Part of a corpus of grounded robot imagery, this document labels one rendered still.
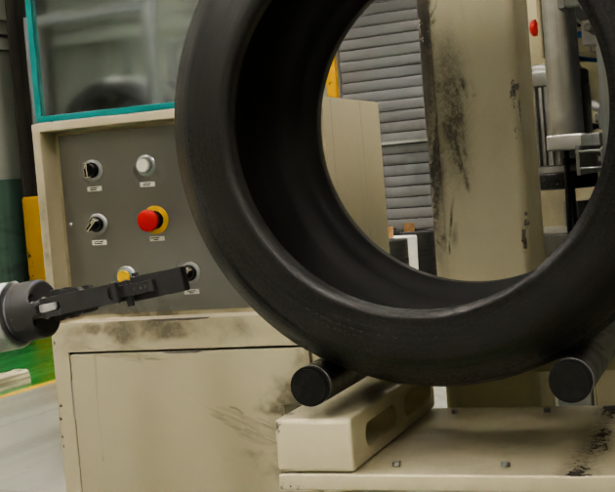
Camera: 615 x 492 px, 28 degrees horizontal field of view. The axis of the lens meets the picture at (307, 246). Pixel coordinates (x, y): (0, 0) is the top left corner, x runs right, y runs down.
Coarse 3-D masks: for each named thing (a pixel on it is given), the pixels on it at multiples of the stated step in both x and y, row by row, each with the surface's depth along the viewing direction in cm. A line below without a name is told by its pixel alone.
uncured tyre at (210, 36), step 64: (256, 0) 128; (320, 0) 155; (192, 64) 132; (256, 64) 154; (320, 64) 156; (192, 128) 133; (256, 128) 156; (320, 128) 159; (192, 192) 135; (256, 192) 154; (320, 192) 157; (256, 256) 131; (320, 256) 156; (384, 256) 155; (576, 256) 119; (320, 320) 129; (384, 320) 126; (448, 320) 124; (512, 320) 122; (576, 320) 122; (448, 384) 130
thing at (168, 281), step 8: (152, 272) 148; (160, 272) 148; (168, 272) 147; (176, 272) 147; (136, 280) 149; (144, 280) 148; (160, 280) 148; (168, 280) 147; (176, 280) 147; (184, 280) 147; (160, 288) 148; (168, 288) 148; (176, 288) 147; (184, 288) 147; (136, 296) 149; (144, 296) 149; (152, 296) 148
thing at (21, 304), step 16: (16, 288) 153; (32, 288) 153; (48, 288) 156; (16, 304) 152; (32, 304) 151; (16, 320) 152; (32, 320) 152; (48, 320) 154; (16, 336) 153; (32, 336) 153; (48, 336) 154
